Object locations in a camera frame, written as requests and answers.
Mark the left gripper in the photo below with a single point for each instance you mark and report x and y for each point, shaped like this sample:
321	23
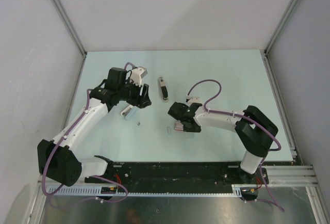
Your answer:
141	101

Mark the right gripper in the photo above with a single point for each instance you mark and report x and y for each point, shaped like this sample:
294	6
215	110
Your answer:
196	129

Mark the light blue white stapler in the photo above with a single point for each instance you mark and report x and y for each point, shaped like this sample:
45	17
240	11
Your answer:
129	112

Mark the beige black stapler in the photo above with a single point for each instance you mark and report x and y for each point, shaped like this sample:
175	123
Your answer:
163	91

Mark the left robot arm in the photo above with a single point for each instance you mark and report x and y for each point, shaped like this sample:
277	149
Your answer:
57	159

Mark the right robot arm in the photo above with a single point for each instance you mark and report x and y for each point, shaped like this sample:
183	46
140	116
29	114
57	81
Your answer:
254	129

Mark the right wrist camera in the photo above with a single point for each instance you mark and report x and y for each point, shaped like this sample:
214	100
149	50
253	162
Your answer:
192	99

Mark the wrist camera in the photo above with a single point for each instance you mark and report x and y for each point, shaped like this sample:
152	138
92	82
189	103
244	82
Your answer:
137	74
192	99

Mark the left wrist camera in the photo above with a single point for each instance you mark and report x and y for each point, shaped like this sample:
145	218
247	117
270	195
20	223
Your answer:
137	74

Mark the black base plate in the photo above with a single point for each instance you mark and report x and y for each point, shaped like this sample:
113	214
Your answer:
183	177

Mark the slotted cable duct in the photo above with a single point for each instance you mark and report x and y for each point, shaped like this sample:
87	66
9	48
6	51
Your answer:
107	191

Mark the right aluminium rail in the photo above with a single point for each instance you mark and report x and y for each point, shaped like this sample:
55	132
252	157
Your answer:
291	176

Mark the left aluminium frame post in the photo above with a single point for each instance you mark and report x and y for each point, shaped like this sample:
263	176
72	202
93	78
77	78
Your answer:
69	26

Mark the aluminium frame post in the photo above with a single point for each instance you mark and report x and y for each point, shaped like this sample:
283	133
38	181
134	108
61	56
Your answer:
69	26
289	11

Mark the right aluminium frame post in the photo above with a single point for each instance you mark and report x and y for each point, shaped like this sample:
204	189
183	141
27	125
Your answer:
289	11

